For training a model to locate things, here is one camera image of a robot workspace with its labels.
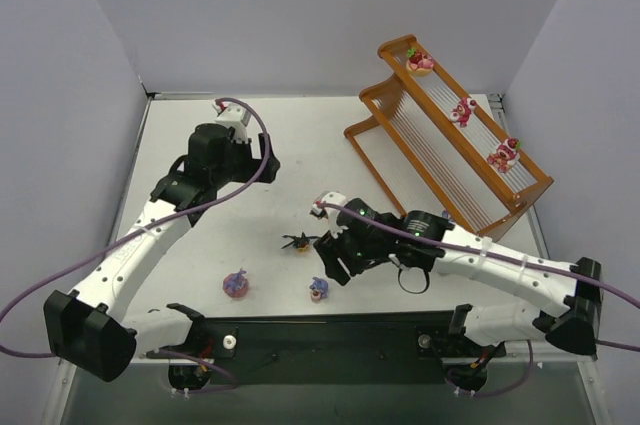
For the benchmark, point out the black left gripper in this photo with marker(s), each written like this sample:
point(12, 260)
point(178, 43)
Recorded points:
point(257, 160)

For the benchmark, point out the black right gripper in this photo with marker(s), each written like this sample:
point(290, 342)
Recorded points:
point(338, 255)

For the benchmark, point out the pink bear cake toy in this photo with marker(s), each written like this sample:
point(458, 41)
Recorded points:
point(461, 114)

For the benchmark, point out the pink bear strawberry toy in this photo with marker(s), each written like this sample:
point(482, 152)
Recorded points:
point(419, 63)

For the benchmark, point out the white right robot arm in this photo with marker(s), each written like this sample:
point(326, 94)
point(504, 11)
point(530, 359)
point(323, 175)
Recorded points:
point(556, 302)

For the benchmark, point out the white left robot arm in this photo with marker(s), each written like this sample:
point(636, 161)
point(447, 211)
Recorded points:
point(89, 326)

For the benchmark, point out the wooden tiered shelf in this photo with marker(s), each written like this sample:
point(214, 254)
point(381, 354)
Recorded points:
point(423, 161)

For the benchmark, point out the black dragon toy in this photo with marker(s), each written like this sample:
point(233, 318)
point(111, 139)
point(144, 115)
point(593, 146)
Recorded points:
point(300, 243)

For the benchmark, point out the purple bunny lying toy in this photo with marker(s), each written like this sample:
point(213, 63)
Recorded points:
point(318, 289)

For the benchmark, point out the purple creature on donut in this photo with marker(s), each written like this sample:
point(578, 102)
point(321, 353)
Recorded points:
point(236, 285)

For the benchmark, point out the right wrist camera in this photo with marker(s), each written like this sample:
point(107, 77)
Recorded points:
point(321, 205)

